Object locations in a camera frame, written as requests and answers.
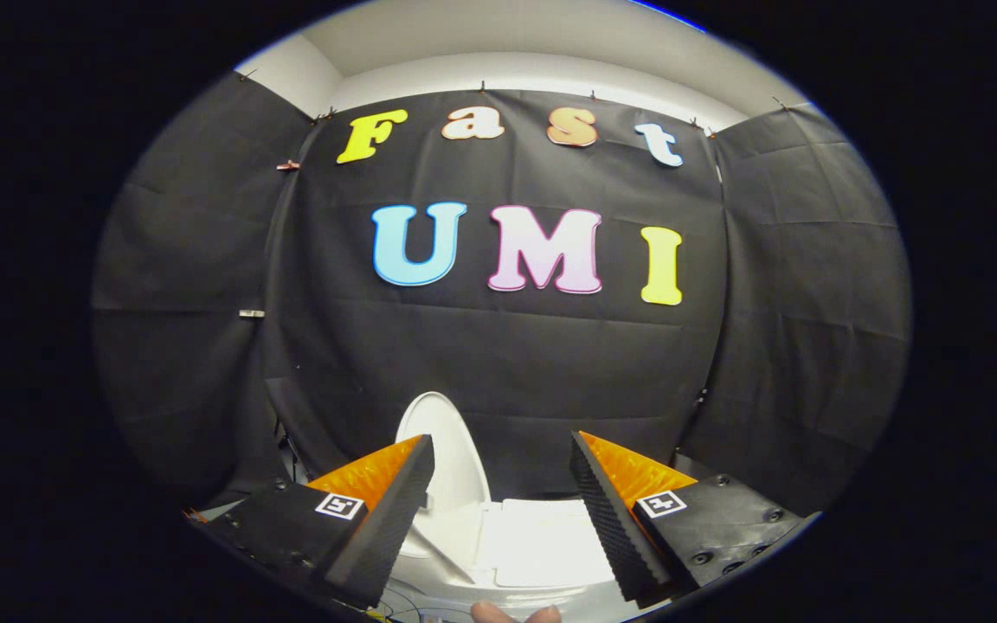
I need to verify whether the white toilet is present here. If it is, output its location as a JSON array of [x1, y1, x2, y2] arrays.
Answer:
[[390, 495, 638, 620]]

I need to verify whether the white toilet lid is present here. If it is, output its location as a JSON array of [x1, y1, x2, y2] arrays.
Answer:
[[395, 391, 493, 560]]

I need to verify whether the black backdrop cloth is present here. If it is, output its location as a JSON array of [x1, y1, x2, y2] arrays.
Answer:
[[92, 71, 911, 522]]

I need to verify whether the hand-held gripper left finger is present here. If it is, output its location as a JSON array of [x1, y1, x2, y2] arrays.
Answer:
[[187, 434, 436, 610]]

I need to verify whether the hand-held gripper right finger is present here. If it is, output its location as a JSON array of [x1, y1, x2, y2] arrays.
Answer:
[[569, 430, 804, 608]]

